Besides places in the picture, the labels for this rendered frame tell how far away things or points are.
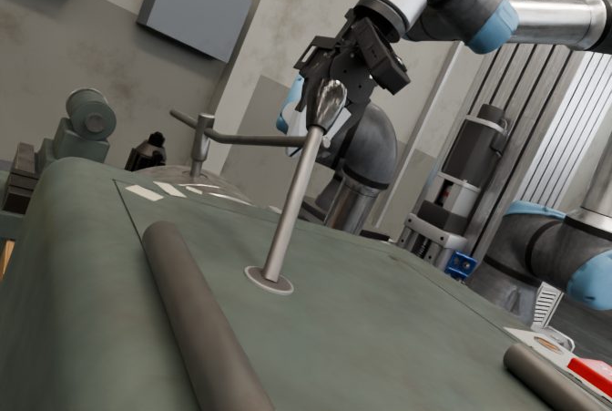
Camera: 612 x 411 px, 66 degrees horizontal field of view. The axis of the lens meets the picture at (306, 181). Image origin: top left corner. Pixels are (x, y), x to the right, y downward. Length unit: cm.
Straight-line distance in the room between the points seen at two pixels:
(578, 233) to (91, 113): 142
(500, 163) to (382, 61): 77
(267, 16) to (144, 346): 456
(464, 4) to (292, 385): 54
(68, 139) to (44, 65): 260
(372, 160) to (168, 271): 65
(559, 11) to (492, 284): 50
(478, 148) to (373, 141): 41
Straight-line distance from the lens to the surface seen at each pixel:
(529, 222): 98
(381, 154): 85
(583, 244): 89
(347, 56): 58
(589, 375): 50
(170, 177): 65
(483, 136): 119
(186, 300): 22
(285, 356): 25
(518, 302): 100
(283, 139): 50
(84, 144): 174
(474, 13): 68
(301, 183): 35
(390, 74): 52
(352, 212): 90
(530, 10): 89
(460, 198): 119
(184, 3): 426
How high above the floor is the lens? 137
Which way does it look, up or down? 7 degrees down
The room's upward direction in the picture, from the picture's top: 23 degrees clockwise
